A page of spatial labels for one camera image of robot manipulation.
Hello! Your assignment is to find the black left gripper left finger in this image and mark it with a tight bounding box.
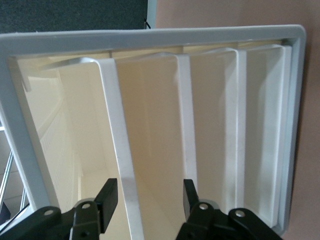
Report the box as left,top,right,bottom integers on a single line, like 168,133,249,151
0,177,118,240

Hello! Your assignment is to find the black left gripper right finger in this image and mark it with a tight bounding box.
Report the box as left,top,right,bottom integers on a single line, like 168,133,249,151
174,178,284,240

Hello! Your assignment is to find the aluminium frame profile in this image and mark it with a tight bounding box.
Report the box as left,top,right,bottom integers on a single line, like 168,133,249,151
0,124,30,218

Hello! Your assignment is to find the white drawer cabinet housing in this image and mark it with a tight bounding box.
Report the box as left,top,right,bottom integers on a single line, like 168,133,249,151
0,24,308,237

